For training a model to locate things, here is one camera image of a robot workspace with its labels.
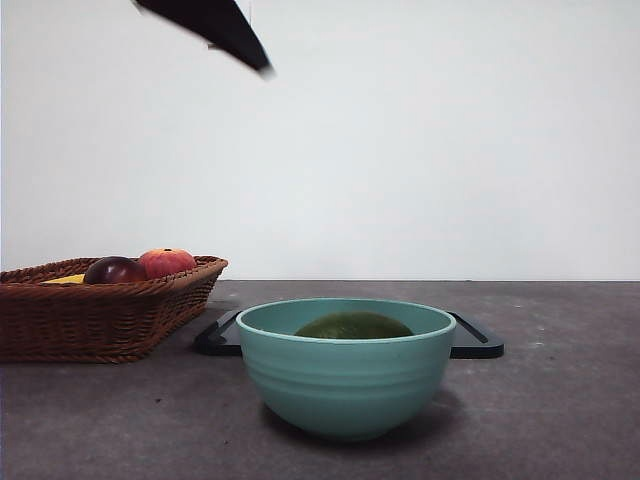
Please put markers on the yellow banana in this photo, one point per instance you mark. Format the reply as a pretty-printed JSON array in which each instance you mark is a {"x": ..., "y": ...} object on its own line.
[{"x": 67, "y": 279}]

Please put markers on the red apple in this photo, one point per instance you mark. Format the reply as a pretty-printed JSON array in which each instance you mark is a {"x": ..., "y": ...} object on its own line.
[{"x": 170, "y": 261}]

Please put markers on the teal ceramic bowl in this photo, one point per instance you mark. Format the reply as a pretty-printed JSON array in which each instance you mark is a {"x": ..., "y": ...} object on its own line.
[{"x": 350, "y": 385}]

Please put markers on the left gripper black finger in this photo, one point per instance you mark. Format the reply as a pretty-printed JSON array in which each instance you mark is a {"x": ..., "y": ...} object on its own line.
[{"x": 215, "y": 22}]

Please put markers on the dark rectangular tray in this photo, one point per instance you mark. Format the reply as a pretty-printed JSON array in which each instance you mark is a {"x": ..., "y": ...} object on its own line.
[{"x": 475, "y": 346}]

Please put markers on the dark red plum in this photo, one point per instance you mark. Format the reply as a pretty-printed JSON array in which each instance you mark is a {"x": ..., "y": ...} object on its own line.
[{"x": 115, "y": 271}]

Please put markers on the brown wicker basket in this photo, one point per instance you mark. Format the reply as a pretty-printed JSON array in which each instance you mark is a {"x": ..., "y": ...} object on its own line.
[{"x": 90, "y": 320}]

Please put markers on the green avocado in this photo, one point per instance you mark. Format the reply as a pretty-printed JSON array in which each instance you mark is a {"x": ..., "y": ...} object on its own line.
[{"x": 355, "y": 326}]

